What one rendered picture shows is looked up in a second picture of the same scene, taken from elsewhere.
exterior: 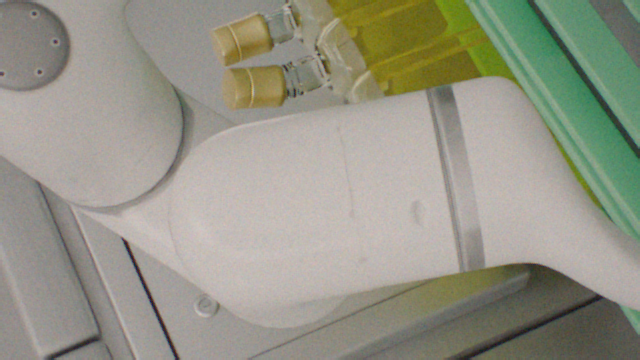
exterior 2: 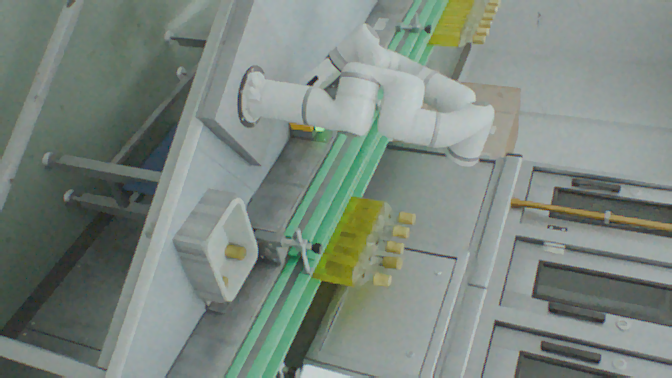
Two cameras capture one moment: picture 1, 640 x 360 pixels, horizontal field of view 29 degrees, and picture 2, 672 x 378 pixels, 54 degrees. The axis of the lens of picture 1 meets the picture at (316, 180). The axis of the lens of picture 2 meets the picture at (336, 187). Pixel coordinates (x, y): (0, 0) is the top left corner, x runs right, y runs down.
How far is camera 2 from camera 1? 1.73 m
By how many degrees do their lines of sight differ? 68
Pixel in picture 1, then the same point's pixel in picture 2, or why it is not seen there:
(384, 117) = (436, 82)
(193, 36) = (375, 341)
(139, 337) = (459, 273)
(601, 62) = (340, 175)
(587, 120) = (342, 193)
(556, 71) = (336, 204)
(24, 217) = (464, 323)
